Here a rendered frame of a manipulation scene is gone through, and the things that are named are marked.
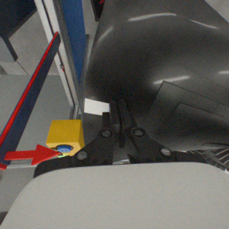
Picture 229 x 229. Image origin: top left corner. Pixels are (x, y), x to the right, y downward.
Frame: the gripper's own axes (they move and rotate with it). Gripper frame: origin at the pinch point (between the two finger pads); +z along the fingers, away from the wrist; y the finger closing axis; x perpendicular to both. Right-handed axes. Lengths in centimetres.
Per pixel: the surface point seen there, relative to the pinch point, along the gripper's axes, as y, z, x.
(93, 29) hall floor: -9, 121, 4
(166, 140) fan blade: 7.2, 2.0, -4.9
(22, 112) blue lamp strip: -12.4, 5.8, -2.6
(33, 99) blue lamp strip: -12.4, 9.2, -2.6
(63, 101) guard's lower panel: -38, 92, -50
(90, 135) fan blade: -3.0, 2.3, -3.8
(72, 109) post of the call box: -14.8, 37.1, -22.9
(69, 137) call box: -12.3, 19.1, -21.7
